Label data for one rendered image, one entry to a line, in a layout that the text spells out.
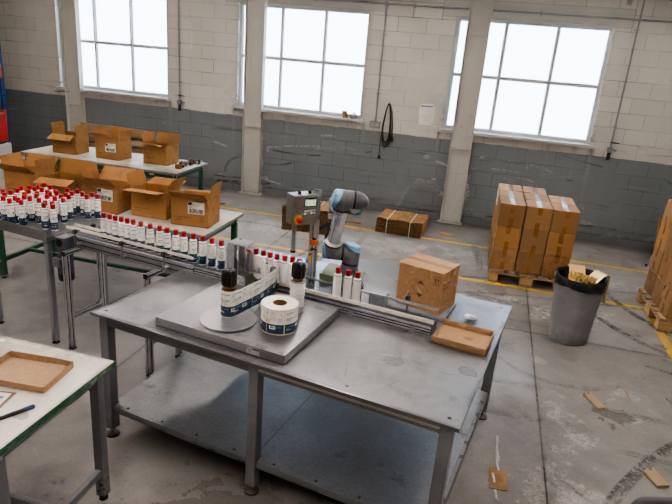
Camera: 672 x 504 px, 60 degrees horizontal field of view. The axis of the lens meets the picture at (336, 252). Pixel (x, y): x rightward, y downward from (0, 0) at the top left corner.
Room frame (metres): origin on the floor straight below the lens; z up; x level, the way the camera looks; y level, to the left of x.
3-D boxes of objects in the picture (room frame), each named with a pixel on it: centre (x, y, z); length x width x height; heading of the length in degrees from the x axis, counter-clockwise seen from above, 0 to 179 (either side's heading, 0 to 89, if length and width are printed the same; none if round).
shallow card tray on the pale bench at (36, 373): (2.34, 1.38, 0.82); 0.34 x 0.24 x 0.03; 82
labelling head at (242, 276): (3.46, 0.59, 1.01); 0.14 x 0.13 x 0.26; 67
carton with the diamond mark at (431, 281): (3.43, -0.59, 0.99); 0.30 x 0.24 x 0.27; 58
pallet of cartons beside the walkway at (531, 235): (6.64, -2.24, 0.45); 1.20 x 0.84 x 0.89; 168
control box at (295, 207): (3.50, 0.23, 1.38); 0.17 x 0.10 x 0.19; 122
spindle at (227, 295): (2.90, 0.56, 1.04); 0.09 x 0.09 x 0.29
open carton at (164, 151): (7.30, 2.30, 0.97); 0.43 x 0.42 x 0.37; 163
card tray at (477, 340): (3.00, -0.76, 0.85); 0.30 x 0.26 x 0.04; 67
